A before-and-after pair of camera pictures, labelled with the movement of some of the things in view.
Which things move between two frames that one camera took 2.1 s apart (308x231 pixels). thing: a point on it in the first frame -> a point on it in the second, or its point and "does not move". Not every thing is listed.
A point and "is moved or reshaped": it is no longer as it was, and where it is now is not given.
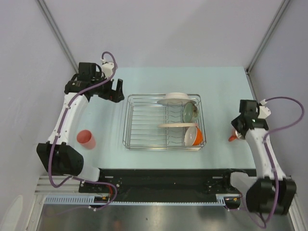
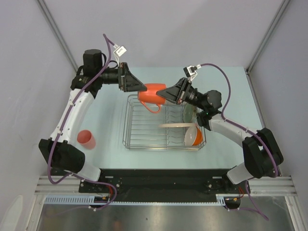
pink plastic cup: (86, 139) does not move
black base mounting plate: (161, 185) does not move
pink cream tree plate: (177, 125) does not move
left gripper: (115, 96) -> (130, 83)
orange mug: (235, 135) is moved or reshaped
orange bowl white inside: (193, 136) does not move
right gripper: (235, 123) -> (178, 93)
